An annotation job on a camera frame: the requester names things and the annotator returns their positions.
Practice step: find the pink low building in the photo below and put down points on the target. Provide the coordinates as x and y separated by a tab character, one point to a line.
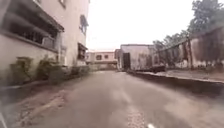
100	61

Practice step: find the pale building with dark door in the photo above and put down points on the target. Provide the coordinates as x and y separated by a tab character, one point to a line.
138	55

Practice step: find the grey concrete road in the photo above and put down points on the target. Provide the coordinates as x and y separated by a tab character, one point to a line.
116	100

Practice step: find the tall beige building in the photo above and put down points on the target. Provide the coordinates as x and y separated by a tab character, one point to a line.
71	26

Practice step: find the row of bushes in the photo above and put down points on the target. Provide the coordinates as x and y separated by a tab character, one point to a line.
46	70

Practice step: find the robot's own part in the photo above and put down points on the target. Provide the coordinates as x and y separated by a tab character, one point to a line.
150	126

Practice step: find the raised concrete pavement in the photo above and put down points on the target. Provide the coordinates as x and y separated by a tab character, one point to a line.
186	81

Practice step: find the dirt strip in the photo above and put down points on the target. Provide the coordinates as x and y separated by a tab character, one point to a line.
36	96

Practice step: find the row of trees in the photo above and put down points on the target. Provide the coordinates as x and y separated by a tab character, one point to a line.
206	13

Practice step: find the stained boundary wall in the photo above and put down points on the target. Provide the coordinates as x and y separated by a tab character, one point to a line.
206	50

